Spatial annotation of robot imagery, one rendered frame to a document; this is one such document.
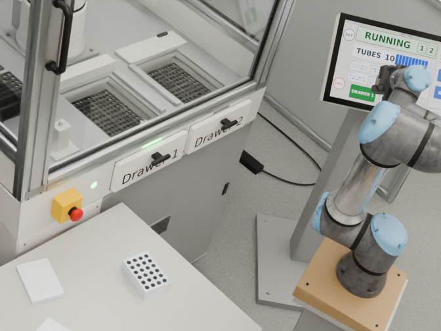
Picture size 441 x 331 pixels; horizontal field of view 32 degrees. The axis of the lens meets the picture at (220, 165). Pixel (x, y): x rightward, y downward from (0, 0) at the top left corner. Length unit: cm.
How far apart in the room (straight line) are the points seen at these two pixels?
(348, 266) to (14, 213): 95
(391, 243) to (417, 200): 192
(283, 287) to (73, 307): 138
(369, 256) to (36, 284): 91
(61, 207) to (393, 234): 90
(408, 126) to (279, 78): 239
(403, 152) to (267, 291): 150
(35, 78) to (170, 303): 73
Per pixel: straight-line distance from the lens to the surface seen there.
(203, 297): 213
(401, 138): 180
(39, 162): 195
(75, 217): 208
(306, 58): 399
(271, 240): 340
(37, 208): 208
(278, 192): 369
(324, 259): 230
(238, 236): 341
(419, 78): 221
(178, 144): 236
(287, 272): 329
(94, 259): 215
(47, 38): 171
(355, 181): 197
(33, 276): 207
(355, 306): 223
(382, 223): 215
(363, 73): 269
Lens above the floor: 239
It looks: 40 degrees down
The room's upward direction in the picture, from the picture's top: 18 degrees clockwise
